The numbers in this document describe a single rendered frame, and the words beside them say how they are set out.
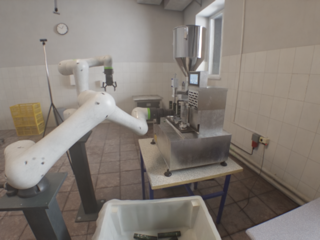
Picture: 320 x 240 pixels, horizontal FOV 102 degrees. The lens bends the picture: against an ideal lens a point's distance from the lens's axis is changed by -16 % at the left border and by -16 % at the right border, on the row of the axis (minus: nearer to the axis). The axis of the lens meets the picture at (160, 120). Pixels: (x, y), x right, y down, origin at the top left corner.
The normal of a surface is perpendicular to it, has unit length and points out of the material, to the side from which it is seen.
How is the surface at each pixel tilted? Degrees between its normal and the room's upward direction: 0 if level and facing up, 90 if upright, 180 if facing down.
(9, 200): 0
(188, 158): 90
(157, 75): 90
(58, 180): 0
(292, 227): 0
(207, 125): 90
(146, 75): 90
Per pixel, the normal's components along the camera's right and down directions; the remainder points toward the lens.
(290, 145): -0.97, 0.07
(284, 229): 0.00, -0.96
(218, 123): 0.24, 0.28
